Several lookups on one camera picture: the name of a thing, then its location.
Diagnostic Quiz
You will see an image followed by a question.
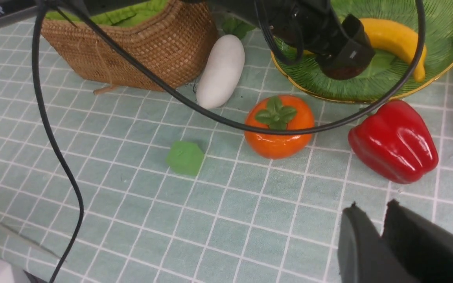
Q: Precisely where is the green foam block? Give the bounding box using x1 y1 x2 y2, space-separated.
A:
166 140 205 176

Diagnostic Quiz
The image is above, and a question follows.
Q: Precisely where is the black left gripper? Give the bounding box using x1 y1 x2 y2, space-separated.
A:
258 0 375 79

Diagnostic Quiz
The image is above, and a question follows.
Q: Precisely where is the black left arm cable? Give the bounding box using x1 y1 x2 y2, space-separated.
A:
32 0 426 283

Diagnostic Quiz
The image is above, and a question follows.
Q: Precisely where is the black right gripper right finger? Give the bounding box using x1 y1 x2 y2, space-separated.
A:
382 200 453 283

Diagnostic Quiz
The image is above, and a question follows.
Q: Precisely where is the red bell pepper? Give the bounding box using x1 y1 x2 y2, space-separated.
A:
348 100 439 184

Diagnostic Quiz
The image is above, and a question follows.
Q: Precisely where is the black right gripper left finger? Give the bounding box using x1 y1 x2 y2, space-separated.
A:
337 203 419 283

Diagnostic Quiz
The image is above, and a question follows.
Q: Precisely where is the woven wicker basket green lining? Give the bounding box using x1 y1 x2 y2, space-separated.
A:
41 0 219 91

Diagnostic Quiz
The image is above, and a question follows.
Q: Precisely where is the white radish with leaves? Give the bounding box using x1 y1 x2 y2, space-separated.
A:
196 17 253 109

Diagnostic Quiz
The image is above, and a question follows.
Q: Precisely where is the green leaf-shaped glass plate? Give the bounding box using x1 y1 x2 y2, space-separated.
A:
272 0 453 103

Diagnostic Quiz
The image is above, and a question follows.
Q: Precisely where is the purple mangosteen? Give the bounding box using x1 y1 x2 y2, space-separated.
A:
320 66 366 81

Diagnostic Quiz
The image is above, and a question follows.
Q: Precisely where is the green checked tablecloth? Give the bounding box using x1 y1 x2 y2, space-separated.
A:
0 22 453 283

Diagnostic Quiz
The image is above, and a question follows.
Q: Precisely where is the yellow banana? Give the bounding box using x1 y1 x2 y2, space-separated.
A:
293 15 418 85

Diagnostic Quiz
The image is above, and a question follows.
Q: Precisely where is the orange persimmon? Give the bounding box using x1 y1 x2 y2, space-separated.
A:
244 95 315 159

